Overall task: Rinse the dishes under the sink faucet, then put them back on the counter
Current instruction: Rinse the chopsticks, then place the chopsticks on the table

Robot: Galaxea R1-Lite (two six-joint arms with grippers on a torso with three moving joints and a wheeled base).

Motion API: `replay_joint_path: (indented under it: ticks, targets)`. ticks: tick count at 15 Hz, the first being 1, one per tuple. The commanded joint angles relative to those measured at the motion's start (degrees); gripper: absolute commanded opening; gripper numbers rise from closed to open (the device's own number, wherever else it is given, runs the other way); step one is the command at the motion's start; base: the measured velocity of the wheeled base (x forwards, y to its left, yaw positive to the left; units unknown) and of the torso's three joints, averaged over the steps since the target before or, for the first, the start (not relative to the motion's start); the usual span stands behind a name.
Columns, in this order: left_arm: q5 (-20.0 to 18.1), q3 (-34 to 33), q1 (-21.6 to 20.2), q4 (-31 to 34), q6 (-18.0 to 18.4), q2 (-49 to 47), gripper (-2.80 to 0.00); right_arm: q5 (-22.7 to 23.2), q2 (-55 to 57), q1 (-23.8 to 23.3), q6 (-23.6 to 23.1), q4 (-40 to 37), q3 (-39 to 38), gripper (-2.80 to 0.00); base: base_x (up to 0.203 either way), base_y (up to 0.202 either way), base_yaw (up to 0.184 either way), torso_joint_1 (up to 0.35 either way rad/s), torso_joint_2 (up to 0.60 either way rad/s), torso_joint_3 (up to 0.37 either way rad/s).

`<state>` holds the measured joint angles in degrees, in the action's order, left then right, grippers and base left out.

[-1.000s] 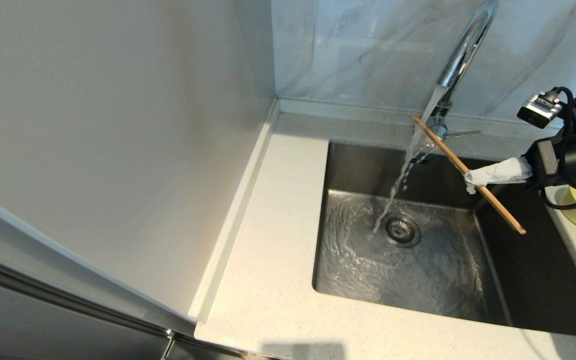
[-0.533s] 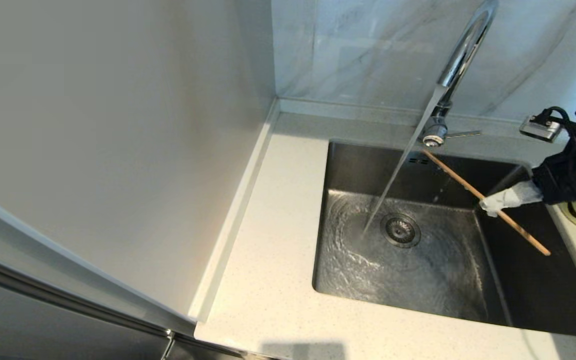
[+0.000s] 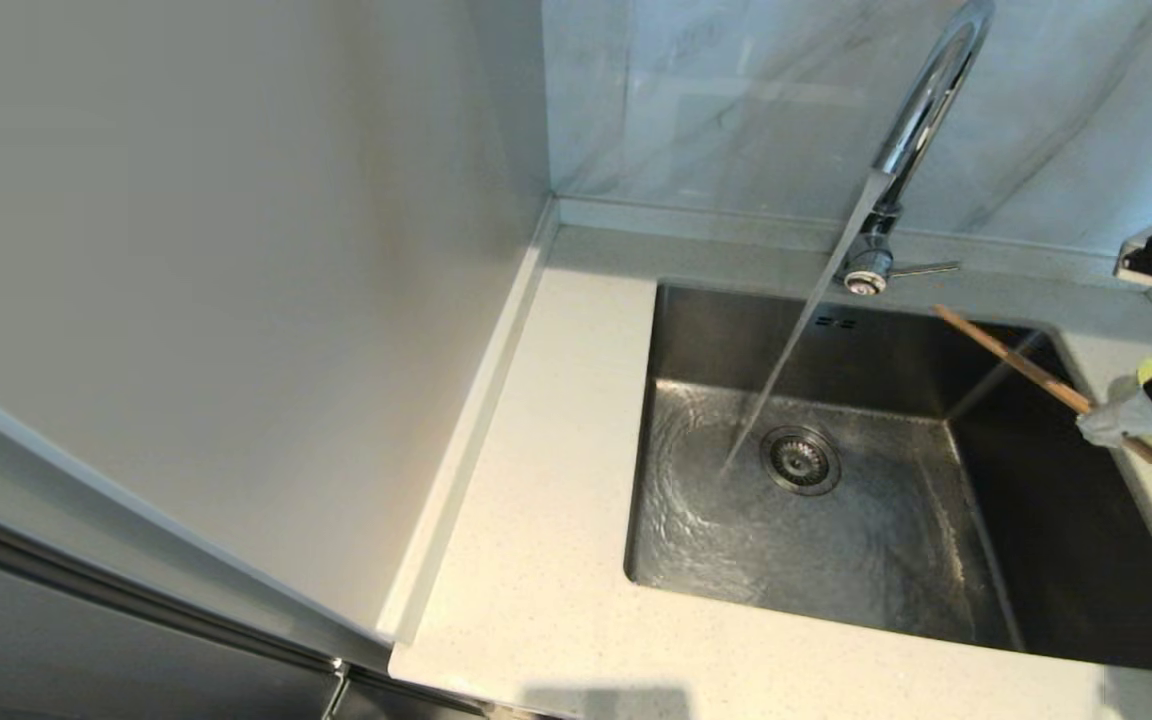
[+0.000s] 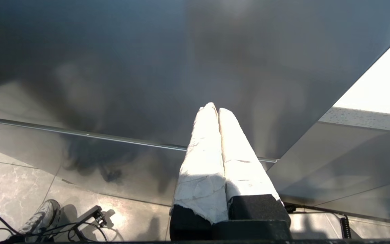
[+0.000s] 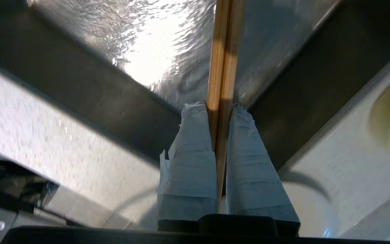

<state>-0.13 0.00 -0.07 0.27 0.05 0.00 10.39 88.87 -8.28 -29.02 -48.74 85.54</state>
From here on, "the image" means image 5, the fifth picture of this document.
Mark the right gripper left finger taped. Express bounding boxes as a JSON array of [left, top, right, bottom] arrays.
[[157, 101, 218, 231]]

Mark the white round plate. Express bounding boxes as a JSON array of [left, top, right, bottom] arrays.
[[102, 171, 338, 238]]

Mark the stainless steel sink basin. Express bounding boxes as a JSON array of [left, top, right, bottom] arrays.
[[0, 0, 390, 171]]

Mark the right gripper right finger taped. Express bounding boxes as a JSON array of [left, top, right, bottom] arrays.
[[225, 103, 301, 236]]

